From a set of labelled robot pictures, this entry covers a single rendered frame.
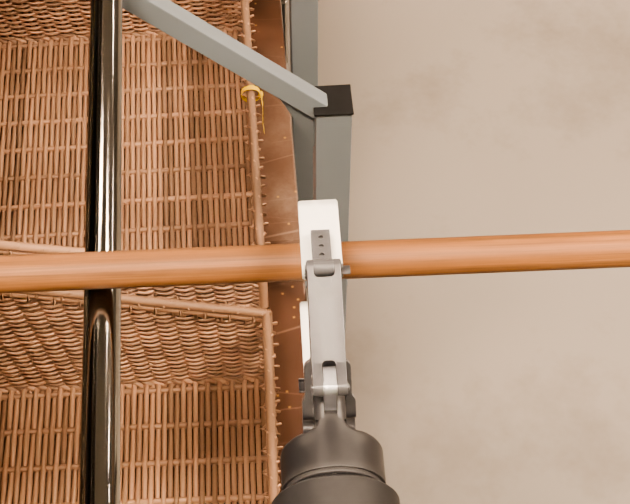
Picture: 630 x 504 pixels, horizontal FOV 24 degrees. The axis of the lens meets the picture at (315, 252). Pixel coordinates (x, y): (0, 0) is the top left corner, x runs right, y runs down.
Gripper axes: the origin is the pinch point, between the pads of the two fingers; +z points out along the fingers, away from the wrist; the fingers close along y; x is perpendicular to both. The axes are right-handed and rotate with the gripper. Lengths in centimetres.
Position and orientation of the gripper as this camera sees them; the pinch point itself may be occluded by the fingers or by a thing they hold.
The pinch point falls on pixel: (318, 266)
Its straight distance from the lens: 115.7
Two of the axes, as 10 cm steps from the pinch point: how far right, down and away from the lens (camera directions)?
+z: -0.6, -8.1, 5.9
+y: 0.0, 5.9, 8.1
